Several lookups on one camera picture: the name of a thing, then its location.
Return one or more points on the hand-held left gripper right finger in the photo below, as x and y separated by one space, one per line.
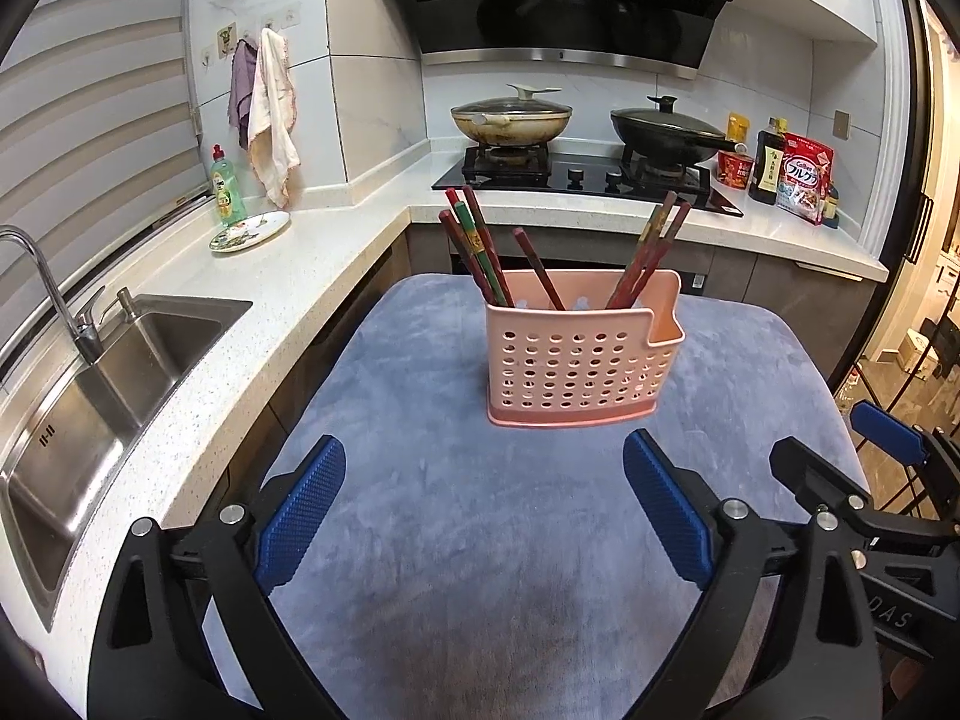
667 517

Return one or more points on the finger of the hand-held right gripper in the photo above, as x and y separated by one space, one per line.
889 427
810 472

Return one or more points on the glass wok lid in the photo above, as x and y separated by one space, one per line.
517 103

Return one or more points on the white window blinds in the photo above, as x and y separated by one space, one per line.
90 127

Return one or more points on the black range hood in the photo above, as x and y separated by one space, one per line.
562 0

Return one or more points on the white hanging cloth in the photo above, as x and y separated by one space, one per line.
271 120

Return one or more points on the red and white cereal bag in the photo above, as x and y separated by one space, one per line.
802 180

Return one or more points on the yellow snack packet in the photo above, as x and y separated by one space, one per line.
738 127

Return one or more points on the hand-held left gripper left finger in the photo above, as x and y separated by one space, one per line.
300 510

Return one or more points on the stainless steel sink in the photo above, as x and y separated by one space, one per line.
112 390

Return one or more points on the red instant noodle cup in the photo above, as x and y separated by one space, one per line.
735 171

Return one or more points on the small dark bottle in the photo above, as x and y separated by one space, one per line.
831 206

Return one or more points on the pink perforated utensil holder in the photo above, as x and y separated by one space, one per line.
577 360

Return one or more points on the green dish soap bottle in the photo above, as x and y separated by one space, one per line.
227 195

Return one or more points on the decorated plate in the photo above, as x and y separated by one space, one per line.
251 232

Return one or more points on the chrome faucet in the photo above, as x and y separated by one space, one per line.
86 330

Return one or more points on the black pan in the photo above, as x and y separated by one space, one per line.
660 150

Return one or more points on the black framed glass door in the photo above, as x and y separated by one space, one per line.
919 165

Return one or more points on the purple hanging cloth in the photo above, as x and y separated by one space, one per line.
241 90

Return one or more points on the dark red chopstick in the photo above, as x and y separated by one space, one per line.
457 244
675 229
536 266
660 221

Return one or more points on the dark soy sauce bottle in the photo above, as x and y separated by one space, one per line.
766 169

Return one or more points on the chrome soap dispenser pump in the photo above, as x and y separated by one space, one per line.
125 301

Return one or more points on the black gas stove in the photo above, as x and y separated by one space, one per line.
585 184

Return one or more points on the beige wok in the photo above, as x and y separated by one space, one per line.
510 133

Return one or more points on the bundle of red green chopsticks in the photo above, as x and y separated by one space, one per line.
480 240

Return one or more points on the wall outlet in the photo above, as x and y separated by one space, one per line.
841 124

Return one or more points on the black pan lid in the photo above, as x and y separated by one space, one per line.
656 120

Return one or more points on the brown chopstick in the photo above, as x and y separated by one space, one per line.
637 259

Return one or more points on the blue-grey plush blanket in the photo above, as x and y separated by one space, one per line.
465 502

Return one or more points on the white kitchen counter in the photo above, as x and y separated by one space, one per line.
315 255

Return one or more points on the decorated wall hook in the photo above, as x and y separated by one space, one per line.
225 39

